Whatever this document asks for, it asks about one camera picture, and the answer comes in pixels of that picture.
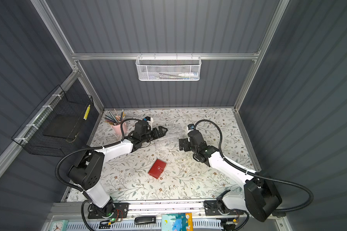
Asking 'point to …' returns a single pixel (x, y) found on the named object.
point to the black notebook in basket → (62, 126)
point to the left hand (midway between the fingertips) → (166, 132)
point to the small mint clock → (59, 225)
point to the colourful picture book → (177, 222)
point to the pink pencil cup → (117, 128)
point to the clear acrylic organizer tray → (170, 141)
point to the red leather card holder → (156, 168)
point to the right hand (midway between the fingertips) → (188, 139)
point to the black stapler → (144, 219)
